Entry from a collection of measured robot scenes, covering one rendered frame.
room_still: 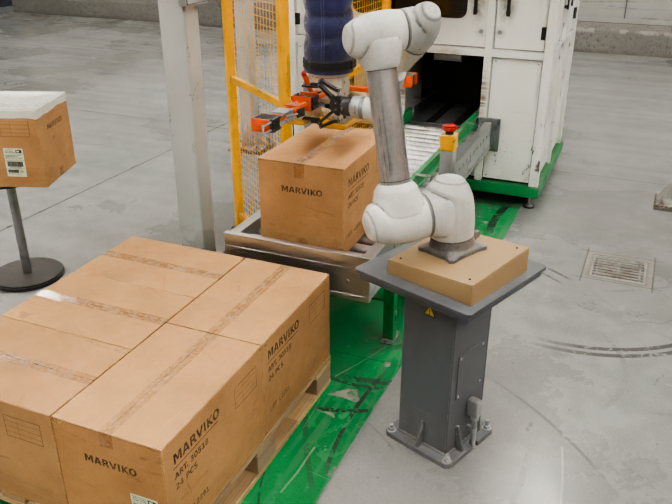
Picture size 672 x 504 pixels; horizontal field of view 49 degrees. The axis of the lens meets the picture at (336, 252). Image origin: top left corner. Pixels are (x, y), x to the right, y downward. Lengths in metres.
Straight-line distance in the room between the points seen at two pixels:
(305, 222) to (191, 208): 1.24
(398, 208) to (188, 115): 1.94
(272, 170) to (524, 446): 1.53
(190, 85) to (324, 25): 1.13
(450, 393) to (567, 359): 1.01
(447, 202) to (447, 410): 0.81
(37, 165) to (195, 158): 0.81
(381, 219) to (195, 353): 0.78
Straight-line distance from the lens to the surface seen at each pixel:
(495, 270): 2.53
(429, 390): 2.86
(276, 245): 3.23
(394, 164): 2.45
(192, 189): 4.27
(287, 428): 3.08
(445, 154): 3.41
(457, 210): 2.54
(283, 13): 3.80
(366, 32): 2.39
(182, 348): 2.64
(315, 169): 3.12
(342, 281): 3.17
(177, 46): 4.08
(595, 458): 3.14
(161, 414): 2.35
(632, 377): 3.65
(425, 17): 2.44
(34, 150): 4.04
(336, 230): 3.18
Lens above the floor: 1.94
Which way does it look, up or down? 25 degrees down
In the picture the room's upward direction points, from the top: straight up
